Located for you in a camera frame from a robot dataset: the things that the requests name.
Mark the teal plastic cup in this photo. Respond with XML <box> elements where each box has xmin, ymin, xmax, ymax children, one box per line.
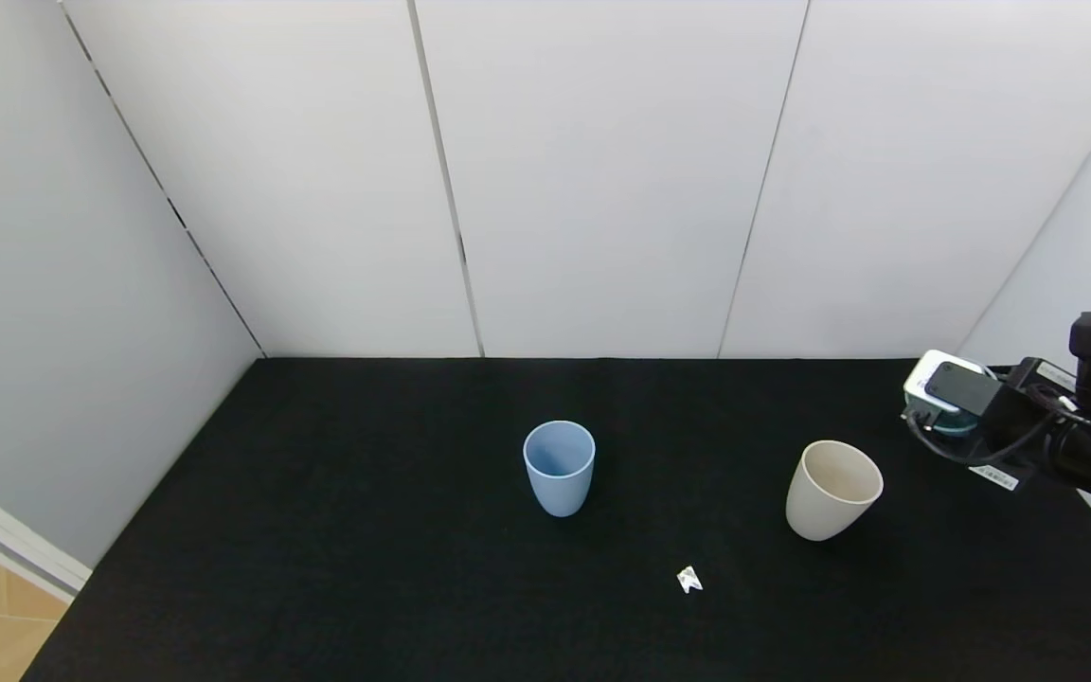
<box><xmin>913</xmin><ymin>403</ymin><xmax>982</xmax><ymax>437</ymax></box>

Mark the black table cloth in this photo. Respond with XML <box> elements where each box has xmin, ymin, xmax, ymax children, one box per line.
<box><xmin>20</xmin><ymin>357</ymin><xmax>1091</xmax><ymax>682</ymax></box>

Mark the white wall baseboard trim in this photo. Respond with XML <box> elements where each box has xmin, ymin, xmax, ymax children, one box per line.
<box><xmin>0</xmin><ymin>464</ymin><xmax>94</xmax><ymax>604</ymax></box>

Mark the black camera cable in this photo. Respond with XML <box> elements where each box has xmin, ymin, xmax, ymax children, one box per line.
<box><xmin>903</xmin><ymin>405</ymin><xmax>1067</xmax><ymax>467</ymax></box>

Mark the light blue plastic cup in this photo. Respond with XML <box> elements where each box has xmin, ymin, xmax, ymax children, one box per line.
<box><xmin>523</xmin><ymin>421</ymin><xmax>597</xmax><ymax>518</ymax></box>

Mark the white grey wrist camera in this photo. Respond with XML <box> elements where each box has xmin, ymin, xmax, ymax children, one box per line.
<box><xmin>903</xmin><ymin>350</ymin><xmax>1003</xmax><ymax>427</ymax></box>

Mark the beige plastic cup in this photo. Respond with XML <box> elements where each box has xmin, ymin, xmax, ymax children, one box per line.
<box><xmin>785</xmin><ymin>440</ymin><xmax>885</xmax><ymax>542</ymax></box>

